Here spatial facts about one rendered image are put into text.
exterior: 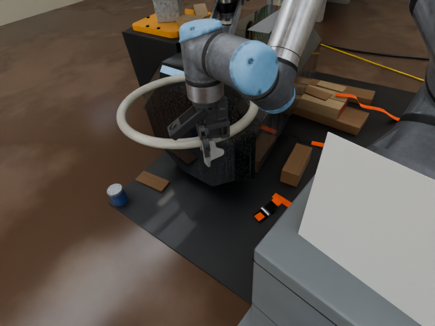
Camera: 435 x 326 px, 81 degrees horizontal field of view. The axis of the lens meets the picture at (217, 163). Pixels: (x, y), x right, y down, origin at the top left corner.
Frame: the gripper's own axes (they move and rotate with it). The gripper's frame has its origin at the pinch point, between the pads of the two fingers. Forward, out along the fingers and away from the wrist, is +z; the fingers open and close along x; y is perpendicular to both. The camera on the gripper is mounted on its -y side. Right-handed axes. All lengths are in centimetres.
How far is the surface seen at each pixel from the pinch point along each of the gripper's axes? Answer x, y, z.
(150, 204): 60, -32, 88
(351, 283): -42.4, 22.3, 5.5
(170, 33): 145, 6, 7
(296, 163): 53, 70, 71
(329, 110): 96, 120, 65
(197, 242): 23, -6, 88
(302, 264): -35.8, 14.4, 5.6
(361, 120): 83, 142, 71
